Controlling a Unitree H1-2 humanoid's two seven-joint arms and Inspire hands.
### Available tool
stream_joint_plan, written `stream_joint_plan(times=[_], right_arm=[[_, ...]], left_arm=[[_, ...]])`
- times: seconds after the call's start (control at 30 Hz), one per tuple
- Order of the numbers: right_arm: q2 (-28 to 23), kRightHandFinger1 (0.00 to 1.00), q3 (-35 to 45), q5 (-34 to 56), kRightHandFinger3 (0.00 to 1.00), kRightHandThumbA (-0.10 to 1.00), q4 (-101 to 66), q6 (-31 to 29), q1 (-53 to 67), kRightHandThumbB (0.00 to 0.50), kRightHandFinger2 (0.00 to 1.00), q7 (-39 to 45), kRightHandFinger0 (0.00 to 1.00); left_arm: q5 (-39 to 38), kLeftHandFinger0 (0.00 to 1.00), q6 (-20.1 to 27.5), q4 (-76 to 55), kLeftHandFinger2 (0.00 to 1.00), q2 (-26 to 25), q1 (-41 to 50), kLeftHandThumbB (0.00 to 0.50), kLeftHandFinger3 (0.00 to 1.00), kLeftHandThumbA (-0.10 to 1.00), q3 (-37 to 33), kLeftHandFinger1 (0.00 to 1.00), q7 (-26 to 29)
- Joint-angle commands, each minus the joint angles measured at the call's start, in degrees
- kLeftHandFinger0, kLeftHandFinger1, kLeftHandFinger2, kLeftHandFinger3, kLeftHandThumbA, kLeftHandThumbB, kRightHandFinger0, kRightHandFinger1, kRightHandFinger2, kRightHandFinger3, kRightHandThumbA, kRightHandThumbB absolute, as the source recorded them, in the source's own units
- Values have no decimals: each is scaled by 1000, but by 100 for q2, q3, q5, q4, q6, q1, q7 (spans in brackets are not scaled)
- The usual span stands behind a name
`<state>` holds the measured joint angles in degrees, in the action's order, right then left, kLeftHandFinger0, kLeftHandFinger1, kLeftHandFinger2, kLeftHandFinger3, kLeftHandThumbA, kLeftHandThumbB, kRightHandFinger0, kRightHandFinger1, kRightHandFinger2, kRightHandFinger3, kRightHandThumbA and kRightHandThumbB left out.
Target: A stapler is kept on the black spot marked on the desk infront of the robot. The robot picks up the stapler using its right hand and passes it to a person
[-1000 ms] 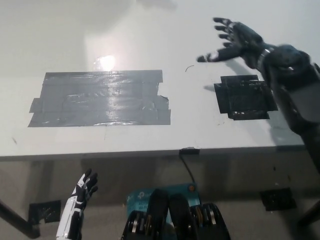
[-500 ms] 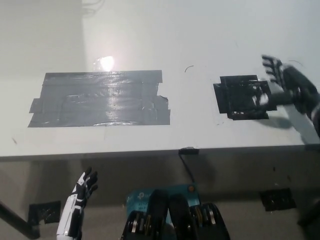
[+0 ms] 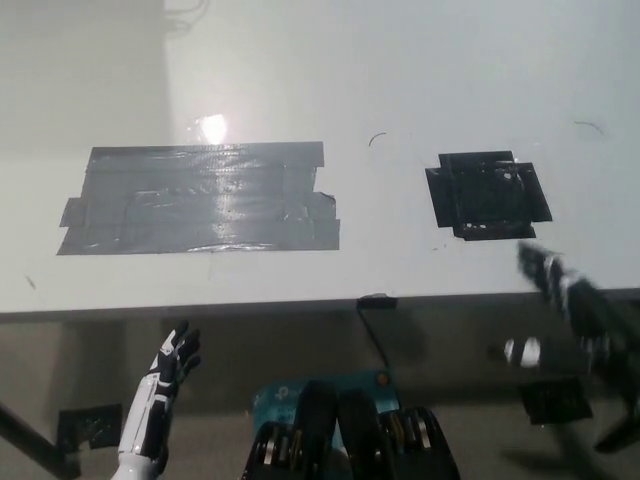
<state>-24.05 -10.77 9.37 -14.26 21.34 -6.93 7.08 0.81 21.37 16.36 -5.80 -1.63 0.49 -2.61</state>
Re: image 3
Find teal router box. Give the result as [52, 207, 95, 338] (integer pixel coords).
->
[252, 368, 401, 446]

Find black tape floor patch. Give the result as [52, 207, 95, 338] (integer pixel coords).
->
[58, 402, 124, 450]
[519, 379, 595, 426]

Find black tape square patch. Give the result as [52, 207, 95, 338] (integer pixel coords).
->
[424, 149, 555, 242]

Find black desk leg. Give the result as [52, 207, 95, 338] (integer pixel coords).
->
[0, 399, 82, 479]

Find black robot torso blocks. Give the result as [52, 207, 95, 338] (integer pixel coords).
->
[243, 380, 461, 480]

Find grey duct tape patch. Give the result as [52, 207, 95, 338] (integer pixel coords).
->
[55, 141, 342, 257]

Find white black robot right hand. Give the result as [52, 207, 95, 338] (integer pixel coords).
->
[503, 240, 617, 370]

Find thin black cable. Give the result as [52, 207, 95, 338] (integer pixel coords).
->
[361, 306, 392, 370]

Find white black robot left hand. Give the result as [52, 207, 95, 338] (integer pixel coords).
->
[118, 320, 203, 459]

